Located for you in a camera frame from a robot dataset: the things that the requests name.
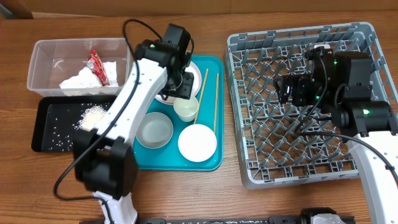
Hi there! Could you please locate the large white plate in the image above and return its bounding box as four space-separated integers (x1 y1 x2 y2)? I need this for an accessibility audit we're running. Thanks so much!
155 61 201 105

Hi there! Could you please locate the white cup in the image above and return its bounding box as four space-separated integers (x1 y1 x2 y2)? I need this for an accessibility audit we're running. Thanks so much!
173 96 199 122

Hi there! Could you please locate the wooden chopstick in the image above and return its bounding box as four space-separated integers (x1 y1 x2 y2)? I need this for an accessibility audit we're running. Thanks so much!
213 73 220 134
194 68 209 124

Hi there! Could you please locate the grey bowl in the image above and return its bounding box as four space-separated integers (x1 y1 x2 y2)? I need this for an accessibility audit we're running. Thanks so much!
136 112 174 149

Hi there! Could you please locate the white pink-rimmed bowl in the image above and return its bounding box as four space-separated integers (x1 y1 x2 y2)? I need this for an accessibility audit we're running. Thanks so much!
178 124 217 162

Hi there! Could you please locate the red snack wrapper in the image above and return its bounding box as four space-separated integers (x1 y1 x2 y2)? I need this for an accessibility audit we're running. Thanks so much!
85 50 109 86

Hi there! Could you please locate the white napkin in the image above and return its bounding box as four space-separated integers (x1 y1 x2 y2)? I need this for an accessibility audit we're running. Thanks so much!
59 62 119 89

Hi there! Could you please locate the rice pile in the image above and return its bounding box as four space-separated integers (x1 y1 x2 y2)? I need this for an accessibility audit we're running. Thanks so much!
49 104 111 152

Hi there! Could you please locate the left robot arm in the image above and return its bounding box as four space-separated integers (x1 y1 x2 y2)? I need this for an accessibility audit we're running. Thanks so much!
67 24 194 223

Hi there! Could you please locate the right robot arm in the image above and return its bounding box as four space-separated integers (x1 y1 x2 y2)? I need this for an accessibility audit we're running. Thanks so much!
273 45 397 223

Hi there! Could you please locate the grey dishwasher rack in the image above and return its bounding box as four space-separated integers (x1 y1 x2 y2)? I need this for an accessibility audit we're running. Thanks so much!
225 22 397 189

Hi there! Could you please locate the teal serving tray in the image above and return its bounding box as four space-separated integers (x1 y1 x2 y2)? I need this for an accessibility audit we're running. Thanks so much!
133 55 224 171

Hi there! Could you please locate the black plastic tray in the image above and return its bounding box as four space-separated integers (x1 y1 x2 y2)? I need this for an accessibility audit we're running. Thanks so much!
31 95 116 152

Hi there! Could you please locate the clear plastic bin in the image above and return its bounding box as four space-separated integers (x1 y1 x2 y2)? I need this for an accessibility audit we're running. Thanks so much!
27 38 132 96

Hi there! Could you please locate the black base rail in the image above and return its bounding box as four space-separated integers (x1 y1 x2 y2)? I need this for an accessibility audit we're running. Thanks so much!
79 207 356 224

